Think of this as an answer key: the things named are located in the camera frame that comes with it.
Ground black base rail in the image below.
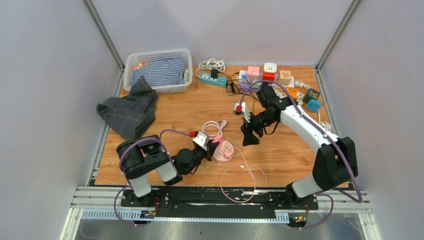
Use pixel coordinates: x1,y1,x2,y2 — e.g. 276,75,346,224
118,186,319,220

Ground white coiled cord back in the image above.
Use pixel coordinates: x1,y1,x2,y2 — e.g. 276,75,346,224
194,58,226,79

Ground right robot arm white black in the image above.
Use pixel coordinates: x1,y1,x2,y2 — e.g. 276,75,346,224
233,80,358,209

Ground black charger on teal strip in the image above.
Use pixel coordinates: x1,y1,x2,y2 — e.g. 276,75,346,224
210,68,219,79

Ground blue cube socket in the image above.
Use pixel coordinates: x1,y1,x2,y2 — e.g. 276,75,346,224
306,99,322,112

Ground white coiled cord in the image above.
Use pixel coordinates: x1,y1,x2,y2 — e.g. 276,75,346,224
194,58,226,79
274,91,304,108

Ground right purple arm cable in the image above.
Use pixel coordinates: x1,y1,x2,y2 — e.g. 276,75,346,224
238,80,364,231

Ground teal power strip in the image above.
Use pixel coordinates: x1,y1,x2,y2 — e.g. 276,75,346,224
199,72,228,89

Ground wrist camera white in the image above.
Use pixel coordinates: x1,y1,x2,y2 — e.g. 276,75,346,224
233,102,251,123
192,131,210,151

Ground pink cube adapter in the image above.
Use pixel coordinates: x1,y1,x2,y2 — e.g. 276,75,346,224
212,135,224,145

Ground red cube socket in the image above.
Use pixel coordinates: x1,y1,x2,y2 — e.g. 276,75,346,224
262,72,276,82

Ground white long power strip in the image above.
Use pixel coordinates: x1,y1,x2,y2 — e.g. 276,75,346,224
236,69,296,91

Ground dark grey checked cloth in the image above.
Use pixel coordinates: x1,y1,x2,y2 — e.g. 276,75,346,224
96,76,158,140

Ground orange power strip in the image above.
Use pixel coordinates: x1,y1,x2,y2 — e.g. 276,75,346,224
286,86,305,100

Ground white cube socket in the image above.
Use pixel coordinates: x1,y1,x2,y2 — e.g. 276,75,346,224
263,62,278,74

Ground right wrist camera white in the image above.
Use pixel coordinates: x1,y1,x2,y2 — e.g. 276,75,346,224
233,102,251,123

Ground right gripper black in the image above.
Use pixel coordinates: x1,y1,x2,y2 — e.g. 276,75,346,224
241,110,277,147

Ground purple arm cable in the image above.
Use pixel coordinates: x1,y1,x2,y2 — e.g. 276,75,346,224
113,129,191,228
238,80,364,231

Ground green small adapter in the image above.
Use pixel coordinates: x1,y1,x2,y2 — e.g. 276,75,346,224
251,79,262,90

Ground round pink power strip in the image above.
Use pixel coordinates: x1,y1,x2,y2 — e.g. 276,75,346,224
212,140,235,164

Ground blue white striped cloth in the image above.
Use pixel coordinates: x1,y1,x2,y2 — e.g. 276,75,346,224
130,56,186,88

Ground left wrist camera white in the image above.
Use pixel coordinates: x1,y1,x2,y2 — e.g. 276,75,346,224
192,131,210,151

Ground dark green cube socket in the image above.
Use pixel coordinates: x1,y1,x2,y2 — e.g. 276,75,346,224
302,88,321,104

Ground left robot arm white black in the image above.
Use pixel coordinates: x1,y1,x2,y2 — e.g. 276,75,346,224
116,132,221,207

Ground pink usb cable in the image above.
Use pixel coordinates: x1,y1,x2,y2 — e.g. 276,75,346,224
219,147,269,204

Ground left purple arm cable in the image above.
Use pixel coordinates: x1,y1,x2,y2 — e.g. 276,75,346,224
113,129,191,228

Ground white coiled cord middle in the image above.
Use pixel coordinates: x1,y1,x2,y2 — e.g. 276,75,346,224
274,91,304,108

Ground white cord right edge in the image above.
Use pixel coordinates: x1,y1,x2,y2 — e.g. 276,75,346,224
317,109,333,134

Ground pink cube socket back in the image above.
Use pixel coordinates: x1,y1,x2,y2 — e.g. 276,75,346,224
247,66,260,83

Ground black thin cable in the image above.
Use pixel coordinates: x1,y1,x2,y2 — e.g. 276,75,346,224
218,71,263,104

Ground purple power strip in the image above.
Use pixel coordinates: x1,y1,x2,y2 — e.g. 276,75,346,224
238,80,262,94

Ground light pink usb charger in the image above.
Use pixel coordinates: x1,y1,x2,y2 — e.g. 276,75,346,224
224,148,234,159

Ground tan cube socket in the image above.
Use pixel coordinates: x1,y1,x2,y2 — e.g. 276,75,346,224
278,70,292,86

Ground white blue small adapter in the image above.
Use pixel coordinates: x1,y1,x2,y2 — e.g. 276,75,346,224
238,73,248,81

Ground white plastic basket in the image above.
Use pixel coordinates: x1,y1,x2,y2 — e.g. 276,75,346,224
123,49,193,94

